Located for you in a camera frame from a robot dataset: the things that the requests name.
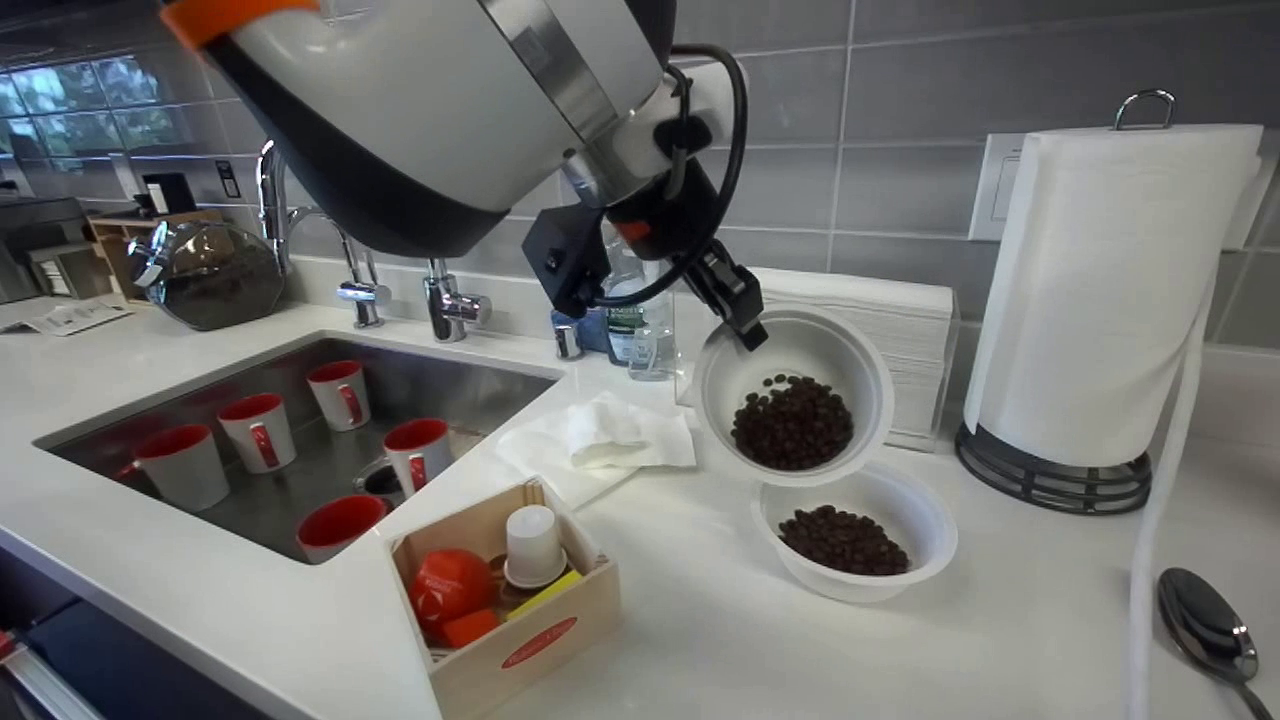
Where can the orange ball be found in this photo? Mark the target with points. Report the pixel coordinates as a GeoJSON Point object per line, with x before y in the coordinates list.
{"type": "Point", "coordinates": [450, 585]}

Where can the small white cup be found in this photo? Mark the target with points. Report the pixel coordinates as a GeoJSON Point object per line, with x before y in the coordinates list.
{"type": "Point", "coordinates": [533, 545]}

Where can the short chrome tap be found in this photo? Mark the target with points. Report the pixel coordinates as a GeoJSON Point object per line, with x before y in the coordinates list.
{"type": "Point", "coordinates": [450, 305]}

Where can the wooden box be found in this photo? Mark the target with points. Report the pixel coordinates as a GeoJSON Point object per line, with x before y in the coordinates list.
{"type": "Point", "coordinates": [540, 645]}

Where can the white bowl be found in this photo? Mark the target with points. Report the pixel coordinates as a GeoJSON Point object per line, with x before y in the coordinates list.
{"type": "Point", "coordinates": [925, 520]}
{"type": "Point", "coordinates": [815, 345]}

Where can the clear soap bottle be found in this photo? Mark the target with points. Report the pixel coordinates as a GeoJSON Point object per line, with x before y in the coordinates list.
{"type": "Point", "coordinates": [650, 335]}

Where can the crumpled white paper towel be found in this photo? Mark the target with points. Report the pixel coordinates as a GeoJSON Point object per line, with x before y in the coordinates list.
{"type": "Point", "coordinates": [610, 440]}

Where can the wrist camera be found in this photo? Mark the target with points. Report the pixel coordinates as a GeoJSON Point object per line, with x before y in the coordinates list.
{"type": "Point", "coordinates": [565, 255]}

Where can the small orange block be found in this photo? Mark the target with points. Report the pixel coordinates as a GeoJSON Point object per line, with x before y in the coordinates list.
{"type": "Point", "coordinates": [468, 628]}

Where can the heap of coffee beans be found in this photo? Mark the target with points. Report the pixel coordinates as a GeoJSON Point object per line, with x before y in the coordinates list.
{"type": "Point", "coordinates": [793, 425]}
{"type": "Point", "coordinates": [845, 542]}

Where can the blue sponge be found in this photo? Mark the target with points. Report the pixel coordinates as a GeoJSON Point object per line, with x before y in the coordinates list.
{"type": "Point", "coordinates": [590, 330]}

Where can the coffee machine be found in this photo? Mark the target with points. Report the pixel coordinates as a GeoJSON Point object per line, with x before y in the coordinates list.
{"type": "Point", "coordinates": [40, 245]}

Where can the black wall switch plate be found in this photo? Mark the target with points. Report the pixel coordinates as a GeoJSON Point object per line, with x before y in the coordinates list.
{"type": "Point", "coordinates": [228, 179]}

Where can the paper leaflet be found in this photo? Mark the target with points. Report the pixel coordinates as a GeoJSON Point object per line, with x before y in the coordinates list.
{"type": "Point", "coordinates": [75, 317]}

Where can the metal spoon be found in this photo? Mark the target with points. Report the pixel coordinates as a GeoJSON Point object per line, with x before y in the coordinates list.
{"type": "Point", "coordinates": [1205, 625]}

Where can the paper towel roll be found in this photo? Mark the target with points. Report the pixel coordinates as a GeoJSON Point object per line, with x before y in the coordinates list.
{"type": "Point", "coordinates": [1100, 300]}

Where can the glass jar of coffee beans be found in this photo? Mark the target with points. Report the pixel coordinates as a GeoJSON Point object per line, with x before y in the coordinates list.
{"type": "Point", "coordinates": [215, 280]}

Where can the tall chrome tap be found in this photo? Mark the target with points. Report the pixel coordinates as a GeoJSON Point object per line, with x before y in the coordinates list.
{"type": "Point", "coordinates": [270, 200]}

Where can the red and white mug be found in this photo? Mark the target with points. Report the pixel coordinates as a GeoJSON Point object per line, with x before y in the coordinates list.
{"type": "Point", "coordinates": [335, 395]}
{"type": "Point", "coordinates": [255, 435]}
{"type": "Point", "coordinates": [420, 455]}
{"type": "Point", "coordinates": [335, 530]}
{"type": "Point", "coordinates": [185, 475]}

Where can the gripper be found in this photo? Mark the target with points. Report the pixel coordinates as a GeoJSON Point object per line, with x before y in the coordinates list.
{"type": "Point", "coordinates": [682, 215]}

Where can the wooden organizer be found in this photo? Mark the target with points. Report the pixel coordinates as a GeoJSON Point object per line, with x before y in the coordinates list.
{"type": "Point", "coordinates": [115, 245]}

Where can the black paper towel holder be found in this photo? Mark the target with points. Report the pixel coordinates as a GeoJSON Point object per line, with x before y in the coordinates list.
{"type": "Point", "coordinates": [1050, 485]}

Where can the white wall socket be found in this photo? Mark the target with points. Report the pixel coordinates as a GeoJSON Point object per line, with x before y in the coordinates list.
{"type": "Point", "coordinates": [995, 190]}

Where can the steel sink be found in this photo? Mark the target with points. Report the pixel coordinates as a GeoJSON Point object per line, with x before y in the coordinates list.
{"type": "Point", "coordinates": [300, 480]}

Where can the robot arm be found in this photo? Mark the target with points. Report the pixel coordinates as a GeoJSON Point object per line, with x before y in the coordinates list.
{"type": "Point", "coordinates": [400, 110]}

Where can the yellow block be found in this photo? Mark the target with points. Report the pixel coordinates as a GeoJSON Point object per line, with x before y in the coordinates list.
{"type": "Point", "coordinates": [545, 595]}

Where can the stack of paper napkins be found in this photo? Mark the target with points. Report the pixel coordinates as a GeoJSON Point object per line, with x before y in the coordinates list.
{"type": "Point", "coordinates": [915, 330]}

